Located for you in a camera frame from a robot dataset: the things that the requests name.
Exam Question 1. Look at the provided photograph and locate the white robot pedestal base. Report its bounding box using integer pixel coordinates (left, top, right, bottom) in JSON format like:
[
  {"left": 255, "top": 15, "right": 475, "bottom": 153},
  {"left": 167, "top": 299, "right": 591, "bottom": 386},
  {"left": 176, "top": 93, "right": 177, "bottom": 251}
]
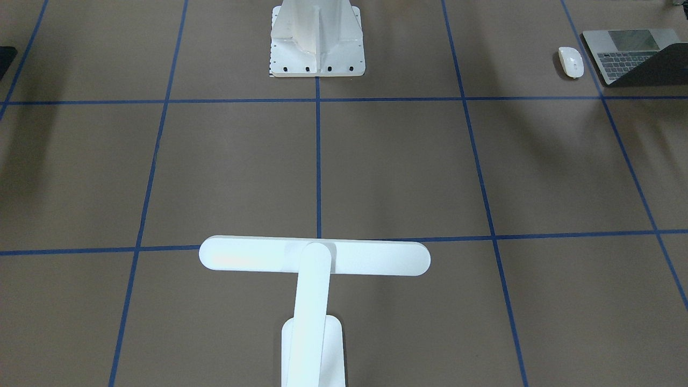
[{"left": 269, "top": 1, "right": 366, "bottom": 77}]

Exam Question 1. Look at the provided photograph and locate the white computer mouse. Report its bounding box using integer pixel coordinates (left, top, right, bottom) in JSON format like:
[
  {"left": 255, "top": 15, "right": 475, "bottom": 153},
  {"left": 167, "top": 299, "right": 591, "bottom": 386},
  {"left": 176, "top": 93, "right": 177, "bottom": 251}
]
[{"left": 557, "top": 46, "right": 585, "bottom": 79}]

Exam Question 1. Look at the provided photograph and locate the grey laptop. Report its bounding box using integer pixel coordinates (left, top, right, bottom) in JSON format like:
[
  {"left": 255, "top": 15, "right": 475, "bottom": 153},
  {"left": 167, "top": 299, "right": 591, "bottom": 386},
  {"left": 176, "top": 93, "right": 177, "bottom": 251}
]
[{"left": 582, "top": 28, "right": 687, "bottom": 87}]

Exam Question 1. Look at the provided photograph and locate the black mouse pad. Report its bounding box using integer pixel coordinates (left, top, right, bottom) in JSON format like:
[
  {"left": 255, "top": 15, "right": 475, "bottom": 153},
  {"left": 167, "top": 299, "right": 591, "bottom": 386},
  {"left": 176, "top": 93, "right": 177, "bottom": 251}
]
[{"left": 0, "top": 46, "right": 18, "bottom": 80}]

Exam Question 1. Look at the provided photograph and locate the white desk lamp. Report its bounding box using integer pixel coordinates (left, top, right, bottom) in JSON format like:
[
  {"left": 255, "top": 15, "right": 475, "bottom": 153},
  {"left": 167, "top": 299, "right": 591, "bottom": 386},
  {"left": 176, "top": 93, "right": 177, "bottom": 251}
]
[{"left": 199, "top": 235, "right": 432, "bottom": 386}]

